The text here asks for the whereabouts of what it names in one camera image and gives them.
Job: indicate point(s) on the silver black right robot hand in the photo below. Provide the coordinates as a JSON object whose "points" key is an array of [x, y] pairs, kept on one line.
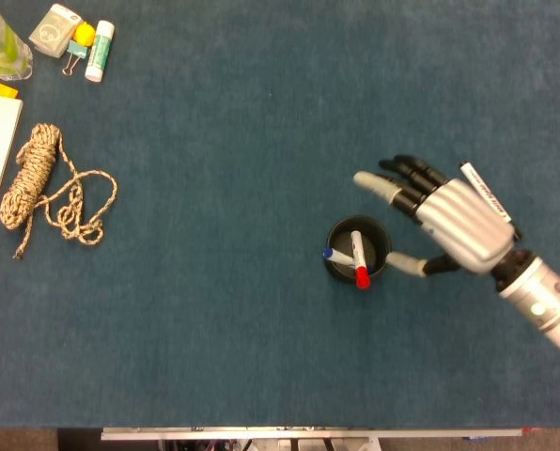
{"points": [[463, 221]]}

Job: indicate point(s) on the black whiteboard marker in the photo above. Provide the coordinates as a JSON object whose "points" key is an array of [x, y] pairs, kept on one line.
{"points": [[486, 192]]}

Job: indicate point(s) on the red whiteboard marker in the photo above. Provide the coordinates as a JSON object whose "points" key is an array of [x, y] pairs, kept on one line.
{"points": [[359, 256]]}

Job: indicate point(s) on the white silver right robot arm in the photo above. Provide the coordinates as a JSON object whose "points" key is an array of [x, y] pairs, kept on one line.
{"points": [[552, 300]]}

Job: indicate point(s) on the blue whiteboard marker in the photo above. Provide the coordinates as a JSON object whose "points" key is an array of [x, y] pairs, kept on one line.
{"points": [[337, 256]]}

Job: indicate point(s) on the black pen cup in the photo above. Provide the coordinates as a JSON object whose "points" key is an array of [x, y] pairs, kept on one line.
{"points": [[341, 277]]}

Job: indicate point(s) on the blue felt table cover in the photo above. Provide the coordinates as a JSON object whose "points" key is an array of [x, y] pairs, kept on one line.
{"points": [[214, 235]]}

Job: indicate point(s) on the white green glue stick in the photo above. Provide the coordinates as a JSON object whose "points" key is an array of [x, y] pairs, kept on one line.
{"points": [[99, 51]]}

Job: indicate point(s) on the small yellow ball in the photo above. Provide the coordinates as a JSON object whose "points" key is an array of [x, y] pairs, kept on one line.
{"points": [[85, 34]]}

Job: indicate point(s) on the teal binder clip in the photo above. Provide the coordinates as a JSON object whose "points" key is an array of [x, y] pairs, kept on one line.
{"points": [[76, 49]]}

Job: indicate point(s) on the yellow sticky note pad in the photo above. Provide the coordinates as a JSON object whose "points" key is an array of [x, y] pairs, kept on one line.
{"points": [[3, 89]]}

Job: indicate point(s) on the clear bottle with green label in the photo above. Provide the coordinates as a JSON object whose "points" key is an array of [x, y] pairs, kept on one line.
{"points": [[0, 44]]}

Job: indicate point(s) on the silver metal table rail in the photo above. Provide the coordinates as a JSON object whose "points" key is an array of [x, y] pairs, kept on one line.
{"points": [[308, 433]]}

